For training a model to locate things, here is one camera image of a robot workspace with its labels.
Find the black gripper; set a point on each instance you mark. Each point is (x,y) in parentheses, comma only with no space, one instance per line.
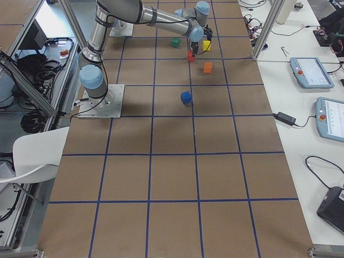
(194,44)

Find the red wooden block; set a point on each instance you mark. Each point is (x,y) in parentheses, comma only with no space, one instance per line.
(190,56)

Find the yellow wooden block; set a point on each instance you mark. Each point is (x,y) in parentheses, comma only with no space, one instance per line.
(206,45)

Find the green wooden block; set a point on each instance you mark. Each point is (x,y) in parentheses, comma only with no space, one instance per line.
(175,42)

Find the orange wooden block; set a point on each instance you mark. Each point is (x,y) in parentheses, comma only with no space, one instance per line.
(207,68)

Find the blue wooden block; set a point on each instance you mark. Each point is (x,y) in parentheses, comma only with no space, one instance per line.
(186,97)

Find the black power adapter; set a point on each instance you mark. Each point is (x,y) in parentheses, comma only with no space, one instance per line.
(287,119)

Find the far teach pendant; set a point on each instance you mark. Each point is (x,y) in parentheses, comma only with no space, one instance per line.
(310,73)

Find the teach pendant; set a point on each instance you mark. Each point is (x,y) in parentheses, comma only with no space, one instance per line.
(329,118)
(310,73)

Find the near teach pendant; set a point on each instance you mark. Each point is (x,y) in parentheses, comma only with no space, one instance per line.
(329,118)

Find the white chair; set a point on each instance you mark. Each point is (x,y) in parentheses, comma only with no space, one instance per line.
(37,156)

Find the black laptop device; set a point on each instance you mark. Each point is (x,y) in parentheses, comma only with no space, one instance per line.
(331,208)

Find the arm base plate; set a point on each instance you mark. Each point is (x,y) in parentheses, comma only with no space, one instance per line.
(110,107)
(121,29)

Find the aluminium frame post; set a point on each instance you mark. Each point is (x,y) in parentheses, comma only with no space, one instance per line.
(276,13)

